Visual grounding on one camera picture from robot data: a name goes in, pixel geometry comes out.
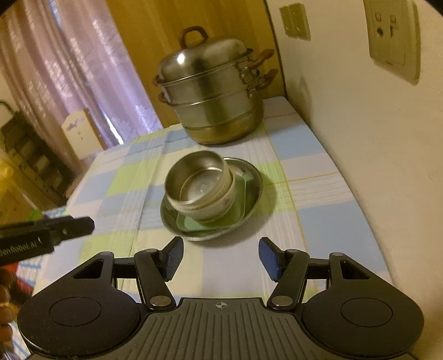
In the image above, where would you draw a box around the left hand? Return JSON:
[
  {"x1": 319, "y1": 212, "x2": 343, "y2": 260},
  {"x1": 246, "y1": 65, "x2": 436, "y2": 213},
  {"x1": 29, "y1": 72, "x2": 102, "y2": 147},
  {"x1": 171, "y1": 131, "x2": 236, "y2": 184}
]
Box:
[{"x1": 0, "y1": 268, "x2": 18, "y2": 353}]

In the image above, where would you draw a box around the yellow plastic bag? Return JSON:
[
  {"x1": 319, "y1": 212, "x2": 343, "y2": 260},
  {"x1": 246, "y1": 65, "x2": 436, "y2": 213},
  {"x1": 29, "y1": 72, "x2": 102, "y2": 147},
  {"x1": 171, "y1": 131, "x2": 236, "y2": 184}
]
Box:
[{"x1": 0, "y1": 158, "x2": 16, "y2": 196}]

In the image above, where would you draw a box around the small stainless steel bowl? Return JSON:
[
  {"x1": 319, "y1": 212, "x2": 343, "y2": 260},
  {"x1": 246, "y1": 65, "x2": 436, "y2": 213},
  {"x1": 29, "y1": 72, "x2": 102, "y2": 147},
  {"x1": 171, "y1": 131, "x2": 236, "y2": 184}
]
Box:
[{"x1": 164, "y1": 150, "x2": 229, "y2": 206}]

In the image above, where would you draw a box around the checkered pastel tablecloth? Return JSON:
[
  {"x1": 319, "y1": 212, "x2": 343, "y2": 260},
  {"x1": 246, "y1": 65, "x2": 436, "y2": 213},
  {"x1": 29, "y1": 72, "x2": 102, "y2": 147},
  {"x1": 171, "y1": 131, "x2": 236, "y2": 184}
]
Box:
[{"x1": 13, "y1": 95, "x2": 394, "y2": 360}]

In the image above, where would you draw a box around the white wooden chair back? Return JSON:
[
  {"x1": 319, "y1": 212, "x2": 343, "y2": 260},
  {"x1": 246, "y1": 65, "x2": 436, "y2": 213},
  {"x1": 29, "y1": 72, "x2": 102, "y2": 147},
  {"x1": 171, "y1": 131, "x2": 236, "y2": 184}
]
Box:
[{"x1": 61, "y1": 108, "x2": 107, "y2": 160}]

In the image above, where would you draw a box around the dark metal rack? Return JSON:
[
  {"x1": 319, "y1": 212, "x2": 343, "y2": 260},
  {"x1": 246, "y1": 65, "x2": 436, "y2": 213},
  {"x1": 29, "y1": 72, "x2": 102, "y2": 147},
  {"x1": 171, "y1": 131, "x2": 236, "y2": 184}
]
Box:
[{"x1": 1, "y1": 100, "x2": 74, "y2": 206}]

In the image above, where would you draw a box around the stainless steel steamer pot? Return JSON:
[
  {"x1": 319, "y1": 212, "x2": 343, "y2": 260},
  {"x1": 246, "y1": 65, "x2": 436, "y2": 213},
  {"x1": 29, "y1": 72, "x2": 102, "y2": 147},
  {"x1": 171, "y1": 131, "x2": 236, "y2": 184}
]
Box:
[{"x1": 153, "y1": 25, "x2": 279, "y2": 145}]

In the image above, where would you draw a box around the beige wall switch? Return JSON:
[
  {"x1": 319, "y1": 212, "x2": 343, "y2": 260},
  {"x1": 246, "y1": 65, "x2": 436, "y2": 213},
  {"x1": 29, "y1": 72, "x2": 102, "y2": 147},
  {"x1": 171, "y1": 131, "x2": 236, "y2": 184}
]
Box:
[{"x1": 279, "y1": 2, "x2": 311, "y2": 41}]

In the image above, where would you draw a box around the white floral ceramic bowl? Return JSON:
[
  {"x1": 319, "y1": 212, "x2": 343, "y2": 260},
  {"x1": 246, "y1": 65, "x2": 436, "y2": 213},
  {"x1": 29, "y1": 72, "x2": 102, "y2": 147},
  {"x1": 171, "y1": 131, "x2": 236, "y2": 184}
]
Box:
[{"x1": 164, "y1": 169, "x2": 236, "y2": 223}]

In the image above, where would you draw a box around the purple lace curtain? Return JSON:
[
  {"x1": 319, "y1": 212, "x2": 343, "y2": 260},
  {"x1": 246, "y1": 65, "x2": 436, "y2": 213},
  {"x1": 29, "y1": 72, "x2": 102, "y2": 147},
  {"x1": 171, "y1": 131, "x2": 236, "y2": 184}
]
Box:
[{"x1": 1, "y1": 1, "x2": 161, "y2": 174}]

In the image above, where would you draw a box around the beige wall socket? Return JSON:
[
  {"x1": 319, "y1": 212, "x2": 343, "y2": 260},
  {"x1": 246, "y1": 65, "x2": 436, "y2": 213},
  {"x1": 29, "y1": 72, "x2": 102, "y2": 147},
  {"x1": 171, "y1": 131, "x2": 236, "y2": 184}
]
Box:
[{"x1": 364, "y1": 0, "x2": 421, "y2": 85}]

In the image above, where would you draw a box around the large stainless steel plate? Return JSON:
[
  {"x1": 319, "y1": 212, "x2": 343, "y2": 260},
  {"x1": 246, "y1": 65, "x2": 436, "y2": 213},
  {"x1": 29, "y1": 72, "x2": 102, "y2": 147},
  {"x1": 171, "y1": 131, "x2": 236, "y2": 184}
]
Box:
[{"x1": 160, "y1": 158, "x2": 264, "y2": 241}]

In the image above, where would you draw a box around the green square plastic plate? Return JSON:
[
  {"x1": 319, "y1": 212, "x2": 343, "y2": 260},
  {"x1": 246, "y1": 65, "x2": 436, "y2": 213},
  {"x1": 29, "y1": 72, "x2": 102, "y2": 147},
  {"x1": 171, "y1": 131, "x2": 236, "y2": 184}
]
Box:
[{"x1": 176, "y1": 175, "x2": 246, "y2": 233}]

